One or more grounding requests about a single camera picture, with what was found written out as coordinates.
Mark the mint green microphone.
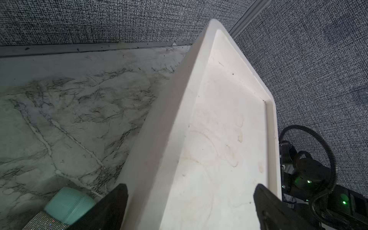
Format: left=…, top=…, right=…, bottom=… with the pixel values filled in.
left=44, top=187, right=96, bottom=225

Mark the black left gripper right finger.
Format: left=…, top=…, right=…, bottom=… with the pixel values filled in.
left=254, top=184, right=315, bottom=230

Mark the white drawer cabinet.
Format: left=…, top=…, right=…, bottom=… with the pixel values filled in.
left=117, top=19, right=281, bottom=230

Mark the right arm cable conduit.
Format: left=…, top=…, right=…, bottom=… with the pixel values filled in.
left=278, top=125, right=338, bottom=225

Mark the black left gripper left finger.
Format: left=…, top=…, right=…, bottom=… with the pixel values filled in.
left=68, top=184, right=128, bottom=230

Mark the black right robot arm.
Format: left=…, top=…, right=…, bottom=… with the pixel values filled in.
left=279, top=140, right=368, bottom=230

